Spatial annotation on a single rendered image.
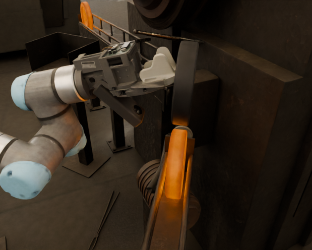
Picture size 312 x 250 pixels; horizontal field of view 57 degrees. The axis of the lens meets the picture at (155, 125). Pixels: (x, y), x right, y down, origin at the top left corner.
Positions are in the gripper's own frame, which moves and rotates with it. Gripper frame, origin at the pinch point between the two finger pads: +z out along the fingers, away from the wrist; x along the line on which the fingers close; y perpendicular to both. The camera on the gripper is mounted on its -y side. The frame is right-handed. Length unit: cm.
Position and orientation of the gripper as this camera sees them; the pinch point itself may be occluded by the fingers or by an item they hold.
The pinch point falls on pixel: (185, 74)
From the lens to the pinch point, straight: 54.1
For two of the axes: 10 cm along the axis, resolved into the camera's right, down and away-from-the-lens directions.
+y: -2.5, -8.2, -5.1
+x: 1.6, -5.5, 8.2
